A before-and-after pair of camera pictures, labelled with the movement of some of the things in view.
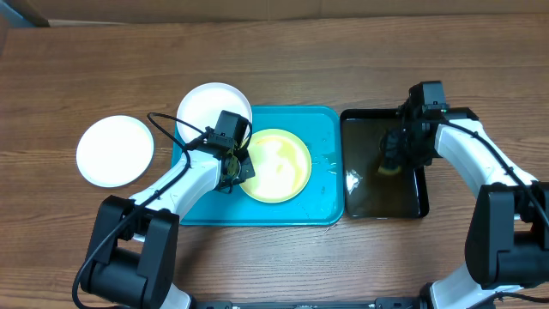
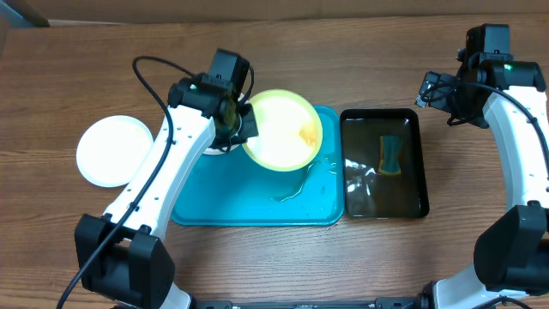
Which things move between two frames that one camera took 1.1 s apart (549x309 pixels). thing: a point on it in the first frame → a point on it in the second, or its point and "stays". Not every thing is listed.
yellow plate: (281, 165) → (289, 128)
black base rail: (381, 303) stays
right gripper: (393, 151) → (465, 110)
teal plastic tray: (322, 202) stays
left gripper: (248, 168) → (251, 127)
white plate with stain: (115, 151) stays
